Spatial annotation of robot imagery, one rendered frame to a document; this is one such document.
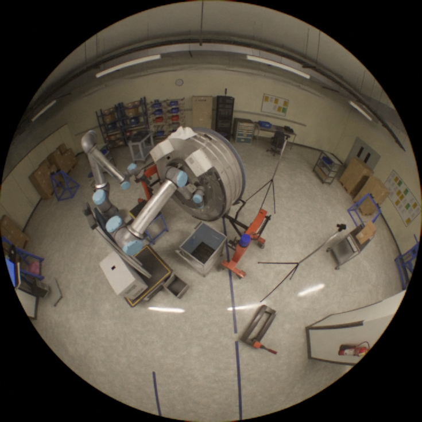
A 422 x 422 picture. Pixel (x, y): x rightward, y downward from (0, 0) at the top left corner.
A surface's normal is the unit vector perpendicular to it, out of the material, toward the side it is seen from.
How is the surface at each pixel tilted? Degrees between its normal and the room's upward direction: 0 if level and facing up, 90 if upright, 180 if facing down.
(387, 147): 90
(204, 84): 90
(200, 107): 90
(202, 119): 90
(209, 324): 0
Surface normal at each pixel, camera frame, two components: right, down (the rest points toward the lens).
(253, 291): 0.04, -0.63
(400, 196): -1.00, 0.02
